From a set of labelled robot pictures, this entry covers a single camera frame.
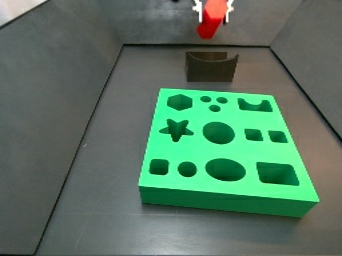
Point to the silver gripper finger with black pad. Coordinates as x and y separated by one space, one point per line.
230 9

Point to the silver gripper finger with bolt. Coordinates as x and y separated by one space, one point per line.
198 9

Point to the red hexagon prism block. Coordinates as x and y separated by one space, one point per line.
213 16

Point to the green foam shape board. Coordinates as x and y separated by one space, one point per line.
221 154

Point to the black curved holder stand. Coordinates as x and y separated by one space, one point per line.
210 66

